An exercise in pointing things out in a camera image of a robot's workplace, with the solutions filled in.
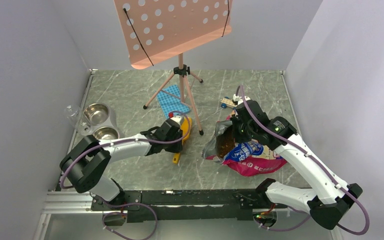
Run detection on pink music stand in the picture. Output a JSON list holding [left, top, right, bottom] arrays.
[[114, 0, 233, 135]]

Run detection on grey double bowl feeder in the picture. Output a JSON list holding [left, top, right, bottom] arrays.
[[77, 103, 121, 140]]

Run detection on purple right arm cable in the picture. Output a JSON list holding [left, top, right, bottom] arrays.
[[236, 84, 371, 237]]

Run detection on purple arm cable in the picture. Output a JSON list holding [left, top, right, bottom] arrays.
[[58, 110, 192, 240], [236, 84, 371, 237]]

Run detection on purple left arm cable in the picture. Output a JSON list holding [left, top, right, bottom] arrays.
[[58, 110, 192, 240]]

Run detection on clear water bottle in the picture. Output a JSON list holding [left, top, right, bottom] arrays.
[[64, 105, 92, 136]]

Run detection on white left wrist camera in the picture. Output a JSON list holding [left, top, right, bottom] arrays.
[[168, 112, 185, 127]]

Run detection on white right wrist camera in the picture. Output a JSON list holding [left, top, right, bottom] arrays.
[[232, 94, 251, 106]]

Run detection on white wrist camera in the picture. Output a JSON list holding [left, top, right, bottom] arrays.
[[168, 112, 185, 127], [232, 94, 251, 106]]

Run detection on toy block car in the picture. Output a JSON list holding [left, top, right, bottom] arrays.
[[220, 97, 237, 109]]

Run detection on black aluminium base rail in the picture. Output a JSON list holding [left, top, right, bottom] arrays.
[[42, 188, 315, 223]]

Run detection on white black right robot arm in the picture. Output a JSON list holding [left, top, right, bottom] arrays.
[[231, 99, 370, 235]]

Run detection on yellow plastic scoop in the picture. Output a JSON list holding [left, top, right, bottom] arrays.
[[172, 116, 192, 165]]

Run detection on pink pet food bag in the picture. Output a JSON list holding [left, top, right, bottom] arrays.
[[201, 117, 287, 177]]

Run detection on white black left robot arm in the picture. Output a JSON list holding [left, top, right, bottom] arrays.
[[59, 115, 191, 210]]

